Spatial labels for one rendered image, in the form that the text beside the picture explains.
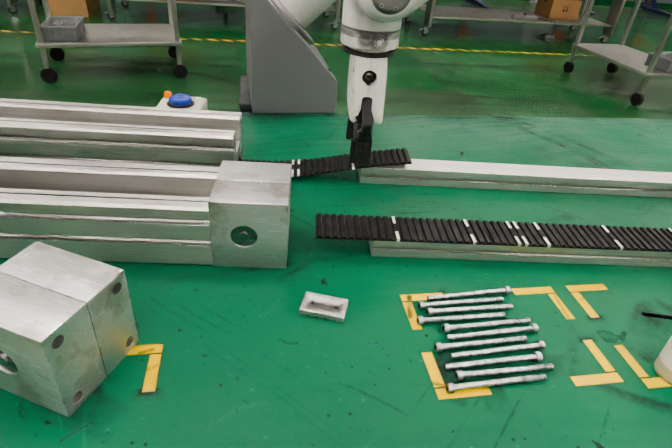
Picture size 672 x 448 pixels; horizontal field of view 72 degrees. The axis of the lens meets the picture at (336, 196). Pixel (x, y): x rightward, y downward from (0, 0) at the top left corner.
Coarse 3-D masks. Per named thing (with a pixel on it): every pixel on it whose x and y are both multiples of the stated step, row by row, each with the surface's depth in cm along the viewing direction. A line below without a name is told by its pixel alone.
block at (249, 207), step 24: (240, 168) 59; (264, 168) 59; (288, 168) 60; (216, 192) 54; (240, 192) 54; (264, 192) 55; (288, 192) 55; (216, 216) 53; (240, 216) 53; (264, 216) 53; (288, 216) 56; (216, 240) 55; (240, 240) 55; (264, 240) 55; (216, 264) 57; (240, 264) 57; (264, 264) 57
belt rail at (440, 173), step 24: (384, 168) 76; (408, 168) 77; (432, 168) 77; (456, 168) 78; (480, 168) 79; (504, 168) 79; (528, 168) 80; (552, 168) 81; (576, 168) 82; (576, 192) 80; (600, 192) 80; (624, 192) 80; (648, 192) 81
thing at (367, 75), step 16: (352, 64) 66; (368, 64) 64; (384, 64) 64; (352, 80) 66; (368, 80) 66; (384, 80) 65; (352, 96) 67; (368, 96) 66; (384, 96) 67; (352, 112) 68
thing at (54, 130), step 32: (0, 128) 66; (32, 128) 67; (64, 128) 67; (96, 128) 68; (128, 128) 68; (160, 128) 69; (192, 128) 70; (224, 128) 76; (96, 160) 71; (128, 160) 71; (160, 160) 70; (192, 160) 70
